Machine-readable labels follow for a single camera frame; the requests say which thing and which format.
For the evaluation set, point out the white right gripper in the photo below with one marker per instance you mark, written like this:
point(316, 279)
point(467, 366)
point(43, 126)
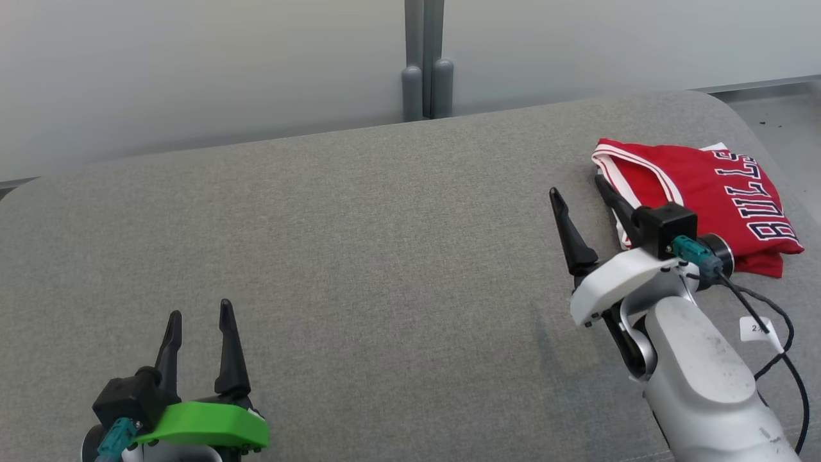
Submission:
point(609, 282)

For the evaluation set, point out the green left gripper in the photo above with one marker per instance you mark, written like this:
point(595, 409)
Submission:
point(211, 423)

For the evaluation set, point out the red white jersey shirt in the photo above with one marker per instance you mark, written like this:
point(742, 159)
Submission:
point(705, 186)

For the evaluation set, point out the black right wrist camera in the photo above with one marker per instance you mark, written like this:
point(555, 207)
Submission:
point(667, 228)

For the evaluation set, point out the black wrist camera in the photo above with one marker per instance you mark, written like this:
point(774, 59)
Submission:
point(667, 228)
point(125, 398)

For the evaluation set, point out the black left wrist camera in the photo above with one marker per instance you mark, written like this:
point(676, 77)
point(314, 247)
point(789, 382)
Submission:
point(125, 398)

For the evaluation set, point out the grey partition post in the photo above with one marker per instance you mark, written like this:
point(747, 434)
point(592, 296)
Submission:
point(412, 64)
point(441, 77)

